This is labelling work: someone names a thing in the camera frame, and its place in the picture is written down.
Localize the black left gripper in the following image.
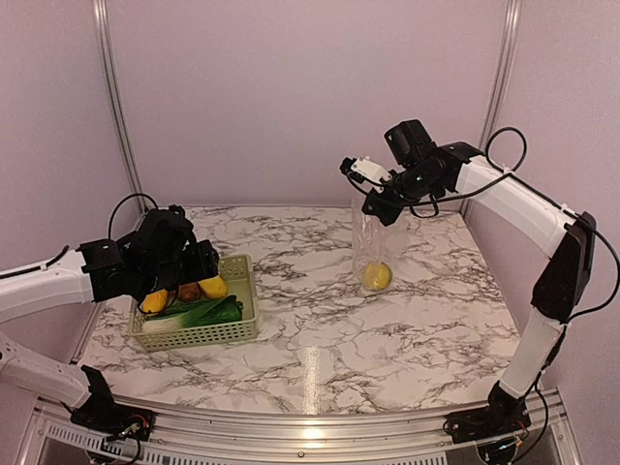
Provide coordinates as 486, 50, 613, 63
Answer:
139, 239, 220, 295

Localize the brown potato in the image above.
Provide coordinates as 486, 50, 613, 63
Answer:
176, 283, 202, 302

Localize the green white bok choy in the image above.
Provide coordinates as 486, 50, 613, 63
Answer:
141, 295, 244, 333

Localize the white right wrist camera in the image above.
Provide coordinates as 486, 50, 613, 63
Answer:
339, 157, 392, 189

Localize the beige perforated plastic basket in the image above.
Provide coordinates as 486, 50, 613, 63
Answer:
129, 254, 261, 352

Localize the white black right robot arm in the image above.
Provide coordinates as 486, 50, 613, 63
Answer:
341, 120, 605, 444

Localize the aluminium front rail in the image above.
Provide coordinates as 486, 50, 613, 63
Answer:
13, 389, 583, 464

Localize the yellow lemon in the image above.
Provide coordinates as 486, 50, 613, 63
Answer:
198, 275, 228, 299

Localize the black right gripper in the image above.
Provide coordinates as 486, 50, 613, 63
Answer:
361, 165, 441, 226

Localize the dark green cucumber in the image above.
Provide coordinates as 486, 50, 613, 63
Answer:
149, 300, 211, 320

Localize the right aluminium frame post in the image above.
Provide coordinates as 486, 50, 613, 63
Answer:
479, 0, 523, 147

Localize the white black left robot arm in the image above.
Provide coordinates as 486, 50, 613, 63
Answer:
1, 205, 219, 432

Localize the clear zip top bag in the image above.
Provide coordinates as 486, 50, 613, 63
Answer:
351, 192, 392, 293

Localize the orange yellow mango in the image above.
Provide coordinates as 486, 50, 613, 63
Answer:
139, 290, 170, 317

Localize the aluminium frame post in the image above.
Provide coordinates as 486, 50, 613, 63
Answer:
479, 0, 523, 147
92, 0, 146, 213

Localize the left aluminium frame post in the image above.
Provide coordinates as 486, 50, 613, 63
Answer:
92, 0, 146, 213

